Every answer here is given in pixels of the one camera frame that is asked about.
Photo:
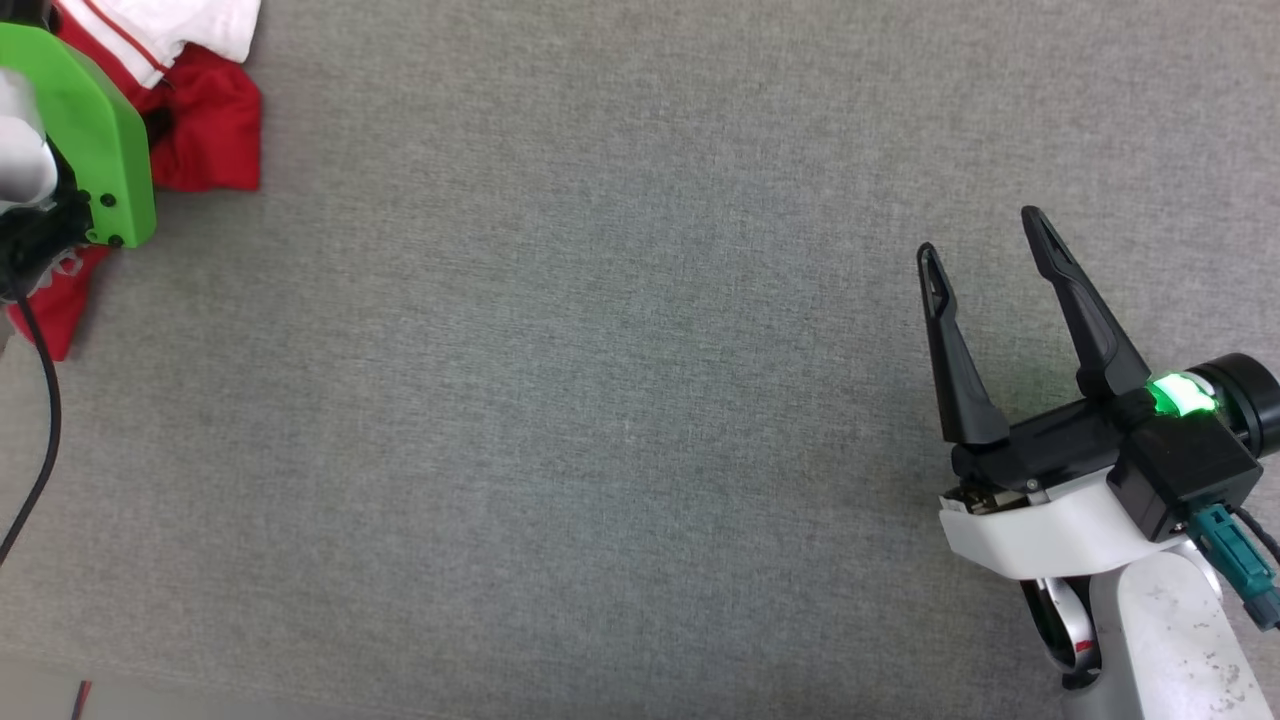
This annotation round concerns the red and white garment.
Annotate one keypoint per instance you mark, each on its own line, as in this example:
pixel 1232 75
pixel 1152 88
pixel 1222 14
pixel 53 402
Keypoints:
pixel 210 130

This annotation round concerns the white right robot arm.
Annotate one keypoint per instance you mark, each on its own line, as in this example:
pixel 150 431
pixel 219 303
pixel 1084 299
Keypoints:
pixel 1160 640

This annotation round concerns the teal right camera connector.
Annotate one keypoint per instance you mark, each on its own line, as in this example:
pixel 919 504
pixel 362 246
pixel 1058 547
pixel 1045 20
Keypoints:
pixel 1235 560

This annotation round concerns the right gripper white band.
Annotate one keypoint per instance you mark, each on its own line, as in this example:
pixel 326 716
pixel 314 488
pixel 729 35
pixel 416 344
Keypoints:
pixel 1050 525

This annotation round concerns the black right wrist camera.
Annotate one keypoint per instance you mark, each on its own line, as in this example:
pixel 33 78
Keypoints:
pixel 1180 470

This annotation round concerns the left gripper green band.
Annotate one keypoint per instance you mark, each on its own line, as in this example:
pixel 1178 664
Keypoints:
pixel 100 150

